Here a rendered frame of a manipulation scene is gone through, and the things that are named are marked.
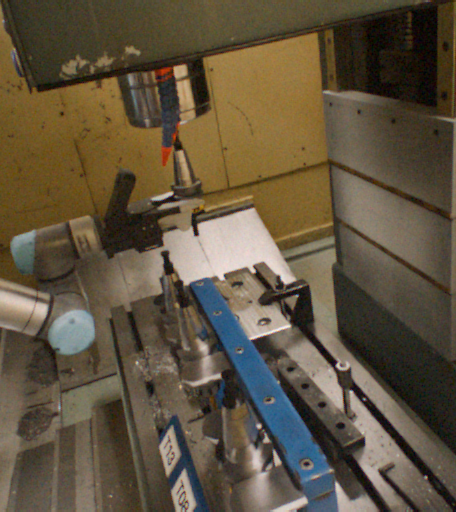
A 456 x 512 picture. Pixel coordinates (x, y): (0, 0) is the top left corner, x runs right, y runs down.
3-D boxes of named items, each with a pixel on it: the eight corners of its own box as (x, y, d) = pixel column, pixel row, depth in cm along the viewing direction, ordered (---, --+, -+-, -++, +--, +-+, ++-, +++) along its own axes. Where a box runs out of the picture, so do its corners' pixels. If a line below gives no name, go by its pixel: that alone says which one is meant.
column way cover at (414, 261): (448, 367, 110) (452, 122, 88) (336, 273, 152) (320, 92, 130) (469, 360, 111) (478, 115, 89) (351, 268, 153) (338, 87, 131)
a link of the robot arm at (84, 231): (68, 215, 102) (70, 229, 95) (91, 209, 103) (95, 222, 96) (79, 249, 105) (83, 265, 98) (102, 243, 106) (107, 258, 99)
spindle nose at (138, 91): (222, 115, 91) (209, 40, 86) (131, 135, 89) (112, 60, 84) (203, 102, 105) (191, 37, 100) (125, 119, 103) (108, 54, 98)
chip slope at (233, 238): (63, 429, 155) (34, 357, 143) (59, 317, 213) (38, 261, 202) (335, 333, 173) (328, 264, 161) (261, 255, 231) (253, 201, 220)
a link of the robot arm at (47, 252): (24, 269, 103) (8, 230, 100) (80, 253, 106) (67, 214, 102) (23, 287, 96) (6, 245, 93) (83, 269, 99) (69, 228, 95)
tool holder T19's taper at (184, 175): (199, 182, 101) (192, 149, 98) (177, 188, 100) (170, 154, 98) (193, 177, 105) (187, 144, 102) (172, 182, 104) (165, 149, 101)
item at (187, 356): (223, 360, 76) (219, 346, 75) (183, 373, 75) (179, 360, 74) (214, 336, 82) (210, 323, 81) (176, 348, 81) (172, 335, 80)
